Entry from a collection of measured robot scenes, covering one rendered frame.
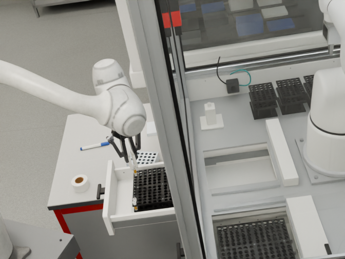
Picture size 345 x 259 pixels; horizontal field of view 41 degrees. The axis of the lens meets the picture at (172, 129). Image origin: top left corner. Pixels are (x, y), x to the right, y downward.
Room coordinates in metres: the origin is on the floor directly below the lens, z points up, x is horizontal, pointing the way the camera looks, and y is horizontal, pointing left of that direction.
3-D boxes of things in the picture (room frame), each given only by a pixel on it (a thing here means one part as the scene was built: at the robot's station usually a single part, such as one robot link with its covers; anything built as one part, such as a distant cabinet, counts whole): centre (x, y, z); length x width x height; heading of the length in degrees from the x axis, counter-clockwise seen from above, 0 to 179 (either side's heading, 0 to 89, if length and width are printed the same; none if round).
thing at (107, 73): (1.25, 0.16, 1.34); 0.13 x 0.11 x 0.16; 16
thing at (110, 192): (1.23, 0.28, 0.87); 0.29 x 0.02 x 0.11; 175
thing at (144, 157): (1.49, 0.15, 0.78); 0.12 x 0.08 x 0.04; 70
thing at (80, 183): (1.43, 0.43, 0.78); 0.07 x 0.07 x 0.04
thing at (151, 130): (1.71, 0.05, 0.77); 0.13 x 0.09 x 0.02; 86
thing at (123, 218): (1.21, 0.07, 0.86); 0.40 x 0.26 x 0.06; 85
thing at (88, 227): (1.64, 0.25, 0.38); 0.62 x 0.58 x 0.76; 175
